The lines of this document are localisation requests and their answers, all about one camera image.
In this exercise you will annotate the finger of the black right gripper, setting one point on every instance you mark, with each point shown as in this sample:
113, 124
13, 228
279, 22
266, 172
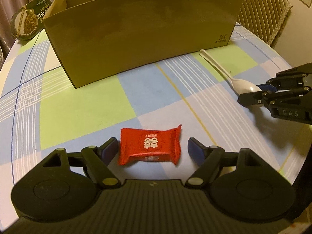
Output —
253, 98
273, 84

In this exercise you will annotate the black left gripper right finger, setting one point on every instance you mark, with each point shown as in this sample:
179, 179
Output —
208, 160

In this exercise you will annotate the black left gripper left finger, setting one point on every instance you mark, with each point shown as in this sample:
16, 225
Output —
96, 161

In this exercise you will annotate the white plastic spoon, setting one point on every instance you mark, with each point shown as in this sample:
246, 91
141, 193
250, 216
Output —
240, 86

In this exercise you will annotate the red candy packet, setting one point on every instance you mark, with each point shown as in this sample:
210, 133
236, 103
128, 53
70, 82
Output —
149, 145

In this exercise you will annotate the checked tablecloth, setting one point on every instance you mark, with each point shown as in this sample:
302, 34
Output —
42, 111

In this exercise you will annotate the quilted beige chair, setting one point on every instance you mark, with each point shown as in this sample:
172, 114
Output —
265, 18

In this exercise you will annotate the brown cardboard box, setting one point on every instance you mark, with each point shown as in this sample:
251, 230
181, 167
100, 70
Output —
95, 39

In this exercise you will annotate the round instant food bowl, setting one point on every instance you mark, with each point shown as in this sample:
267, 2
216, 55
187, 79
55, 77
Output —
26, 23

